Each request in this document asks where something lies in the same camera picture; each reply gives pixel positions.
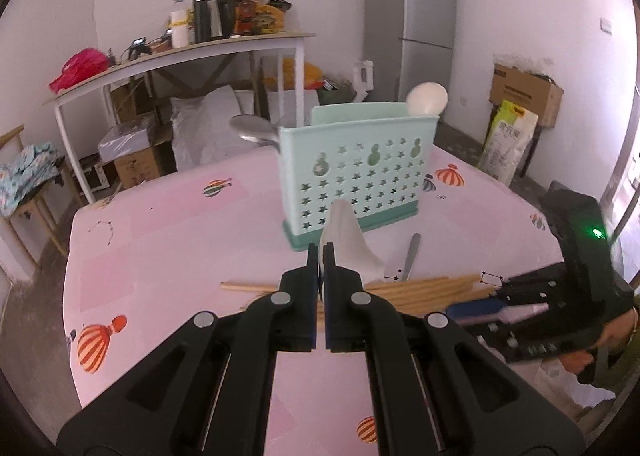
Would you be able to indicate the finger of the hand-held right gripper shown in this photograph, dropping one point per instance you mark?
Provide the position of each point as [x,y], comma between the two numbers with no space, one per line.
[475,308]
[530,341]

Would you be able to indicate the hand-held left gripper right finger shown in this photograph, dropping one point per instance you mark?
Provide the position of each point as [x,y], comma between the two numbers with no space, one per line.
[340,306]

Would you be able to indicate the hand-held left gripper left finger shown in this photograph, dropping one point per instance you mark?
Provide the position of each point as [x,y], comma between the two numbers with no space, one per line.
[302,306]

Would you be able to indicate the white ceramic spoon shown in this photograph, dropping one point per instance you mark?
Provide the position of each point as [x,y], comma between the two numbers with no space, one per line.
[350,241]
[426,98]
[525,312]

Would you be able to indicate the bundle of wooden chopsticks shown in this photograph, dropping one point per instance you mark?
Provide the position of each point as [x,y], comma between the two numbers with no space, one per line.
[435,288]

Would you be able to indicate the metal spoon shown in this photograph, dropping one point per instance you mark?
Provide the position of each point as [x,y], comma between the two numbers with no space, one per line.
[250,128]
[410,256]

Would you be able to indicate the mint green utensil holder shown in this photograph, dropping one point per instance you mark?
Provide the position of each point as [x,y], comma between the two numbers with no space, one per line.
[350,171]

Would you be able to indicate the person's right forearm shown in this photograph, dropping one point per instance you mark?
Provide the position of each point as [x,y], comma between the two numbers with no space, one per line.
[625,366]

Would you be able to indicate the person's right hand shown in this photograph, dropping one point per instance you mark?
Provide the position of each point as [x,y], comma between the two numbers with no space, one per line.
[617,328]

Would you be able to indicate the yellow and white rice bag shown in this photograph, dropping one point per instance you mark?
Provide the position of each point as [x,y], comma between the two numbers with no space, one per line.
[507,146]

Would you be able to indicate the pink balloon print tablecloth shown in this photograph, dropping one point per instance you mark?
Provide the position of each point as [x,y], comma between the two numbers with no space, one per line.
[175,246]

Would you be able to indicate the open cardboard box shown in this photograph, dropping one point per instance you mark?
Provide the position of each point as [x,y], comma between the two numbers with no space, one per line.
[525,91]

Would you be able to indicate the white sack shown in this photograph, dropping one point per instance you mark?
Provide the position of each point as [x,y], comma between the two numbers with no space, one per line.
[205,126]

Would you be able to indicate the small cardboard box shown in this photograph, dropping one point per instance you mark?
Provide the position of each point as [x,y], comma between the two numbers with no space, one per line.
[140,168]

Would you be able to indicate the white plastic jug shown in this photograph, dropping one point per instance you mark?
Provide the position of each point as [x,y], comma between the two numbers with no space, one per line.
[363,76]

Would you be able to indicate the yellow plastic bag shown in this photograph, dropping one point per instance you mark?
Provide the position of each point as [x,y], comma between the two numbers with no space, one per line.
[312,73]

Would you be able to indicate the plastic wrapped white box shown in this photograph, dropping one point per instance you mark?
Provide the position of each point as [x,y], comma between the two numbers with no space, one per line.
[125,141]

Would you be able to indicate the brown cardboard box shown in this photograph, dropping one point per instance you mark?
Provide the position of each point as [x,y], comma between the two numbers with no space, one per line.
[125,103]

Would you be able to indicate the white-legged side table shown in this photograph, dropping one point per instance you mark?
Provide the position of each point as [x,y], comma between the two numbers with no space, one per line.
[200,48]

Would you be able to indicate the wooden chair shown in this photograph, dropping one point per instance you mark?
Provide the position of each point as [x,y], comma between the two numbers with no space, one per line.
[30,213]

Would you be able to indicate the yellow snack bag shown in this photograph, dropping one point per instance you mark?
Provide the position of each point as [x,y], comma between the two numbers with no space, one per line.
[270,18]

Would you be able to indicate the grey refrigerator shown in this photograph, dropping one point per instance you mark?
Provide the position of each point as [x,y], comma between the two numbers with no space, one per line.
[410,11]

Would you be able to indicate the brown sauce bottle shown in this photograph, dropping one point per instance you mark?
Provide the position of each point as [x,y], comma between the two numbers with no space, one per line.
[245,16]

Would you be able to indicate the black thermos flask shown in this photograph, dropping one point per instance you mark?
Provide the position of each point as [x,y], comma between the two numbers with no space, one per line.
[201,18]

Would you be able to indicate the white plastic bottle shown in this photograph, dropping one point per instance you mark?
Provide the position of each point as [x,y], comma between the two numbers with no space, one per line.
[180,26]

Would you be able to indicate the black device with screen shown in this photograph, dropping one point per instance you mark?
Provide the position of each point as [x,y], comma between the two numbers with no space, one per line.
[137,48]

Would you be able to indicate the light blue patterned cloth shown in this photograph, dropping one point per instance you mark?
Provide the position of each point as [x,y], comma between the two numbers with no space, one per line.
[25,171]

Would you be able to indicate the red plastic bag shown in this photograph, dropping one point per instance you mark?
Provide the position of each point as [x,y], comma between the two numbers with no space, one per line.
[80,66]

